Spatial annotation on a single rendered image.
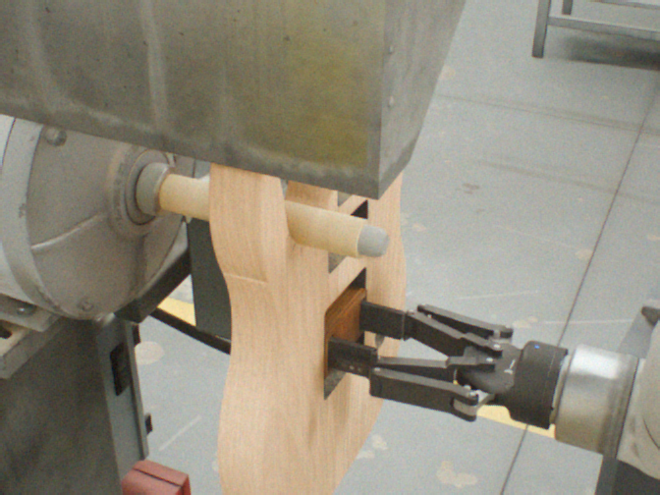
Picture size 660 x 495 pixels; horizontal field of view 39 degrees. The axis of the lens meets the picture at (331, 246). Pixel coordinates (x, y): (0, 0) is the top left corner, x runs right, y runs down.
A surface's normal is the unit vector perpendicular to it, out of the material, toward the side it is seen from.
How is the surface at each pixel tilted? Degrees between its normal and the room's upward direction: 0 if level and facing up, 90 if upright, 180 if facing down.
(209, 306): 90
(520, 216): 0
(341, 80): 90
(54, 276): 99
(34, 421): 90
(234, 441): 72
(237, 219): 84
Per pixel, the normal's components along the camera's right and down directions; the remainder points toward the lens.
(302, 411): 0.91, 0.19
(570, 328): 0.00, -0.83
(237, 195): -0.40, 0.25
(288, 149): -0.41, 0.50
